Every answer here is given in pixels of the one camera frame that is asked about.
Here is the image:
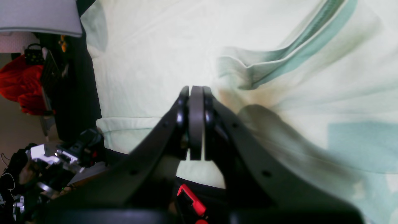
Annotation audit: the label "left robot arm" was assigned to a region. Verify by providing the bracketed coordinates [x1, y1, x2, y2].
[1, 129, 105, 224]

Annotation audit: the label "black table cloth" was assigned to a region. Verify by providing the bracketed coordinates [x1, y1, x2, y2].
[51, 0, 224, 163]

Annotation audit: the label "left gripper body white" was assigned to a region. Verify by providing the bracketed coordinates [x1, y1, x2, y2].
[28, 129, 106, 187]

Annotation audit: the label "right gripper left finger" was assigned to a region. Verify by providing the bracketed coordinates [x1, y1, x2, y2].
[37, 86, 189, 224]

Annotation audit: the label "light green T-shirt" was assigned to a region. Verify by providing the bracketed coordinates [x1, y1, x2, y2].
[81, 0, 398, 224]

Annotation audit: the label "orange handled scissors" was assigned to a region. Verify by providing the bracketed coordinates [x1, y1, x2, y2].
[58, 35, 68, 53]

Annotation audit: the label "grey white bin right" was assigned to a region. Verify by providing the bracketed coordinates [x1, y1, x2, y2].
[0, 0, 82, 37]

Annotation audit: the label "red black bracket right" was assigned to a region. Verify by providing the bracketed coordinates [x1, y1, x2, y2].
[175, 184, 209, 224]

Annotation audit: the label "red cloth bundle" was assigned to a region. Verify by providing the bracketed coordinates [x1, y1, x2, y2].
[0, 55, 57, 116]

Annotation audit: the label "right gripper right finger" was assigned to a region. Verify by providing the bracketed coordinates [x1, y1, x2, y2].
[190, 86, 363, 224]

